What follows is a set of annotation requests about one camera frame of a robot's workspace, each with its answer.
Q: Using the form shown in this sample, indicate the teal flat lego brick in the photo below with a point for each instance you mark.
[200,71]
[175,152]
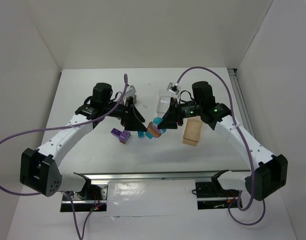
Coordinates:
[141,134]

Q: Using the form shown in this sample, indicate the aluminium mounting rail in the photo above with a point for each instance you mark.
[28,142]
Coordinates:
[152,176]

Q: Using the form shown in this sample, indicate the orange lego brick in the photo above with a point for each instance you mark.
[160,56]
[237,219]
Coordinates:
[153,128]

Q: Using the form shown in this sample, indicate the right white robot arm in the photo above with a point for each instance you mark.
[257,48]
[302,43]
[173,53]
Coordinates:
[268,172]

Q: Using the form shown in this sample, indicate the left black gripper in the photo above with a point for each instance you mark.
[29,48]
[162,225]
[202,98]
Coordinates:
[128,116]

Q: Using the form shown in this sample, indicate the amber plastic container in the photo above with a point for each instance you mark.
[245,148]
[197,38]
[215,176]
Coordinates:
[192,132]

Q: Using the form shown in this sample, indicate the smoky grey plastic container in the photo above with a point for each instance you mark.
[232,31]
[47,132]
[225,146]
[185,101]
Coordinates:
[134,98]

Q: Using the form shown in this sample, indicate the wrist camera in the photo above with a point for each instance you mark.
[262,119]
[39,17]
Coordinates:
[130,91]
[174,88]

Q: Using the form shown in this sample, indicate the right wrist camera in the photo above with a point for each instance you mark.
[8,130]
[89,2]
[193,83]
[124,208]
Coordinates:
[174,88]

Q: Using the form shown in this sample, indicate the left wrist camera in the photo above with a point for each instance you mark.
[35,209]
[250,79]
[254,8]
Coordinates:
[130,91]

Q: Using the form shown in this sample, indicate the purple flat lego brick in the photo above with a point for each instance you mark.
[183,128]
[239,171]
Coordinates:
[115,132]

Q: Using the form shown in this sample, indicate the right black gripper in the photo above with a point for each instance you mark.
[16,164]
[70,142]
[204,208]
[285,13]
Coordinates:
[174,113]

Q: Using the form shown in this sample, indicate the purple rounded lego brick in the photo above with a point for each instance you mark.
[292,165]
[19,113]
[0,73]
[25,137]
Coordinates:
[124,136]

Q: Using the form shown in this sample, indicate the small teal lego brick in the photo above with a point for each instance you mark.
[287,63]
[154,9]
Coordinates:
[149,135]

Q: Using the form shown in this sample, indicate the side aluminium rail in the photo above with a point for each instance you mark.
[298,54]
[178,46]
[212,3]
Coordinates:
[240,100]

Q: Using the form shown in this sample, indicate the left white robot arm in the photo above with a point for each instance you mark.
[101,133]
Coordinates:
[39,169]

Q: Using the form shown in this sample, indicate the clear plastic container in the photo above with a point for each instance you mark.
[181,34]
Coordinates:
[164,98]

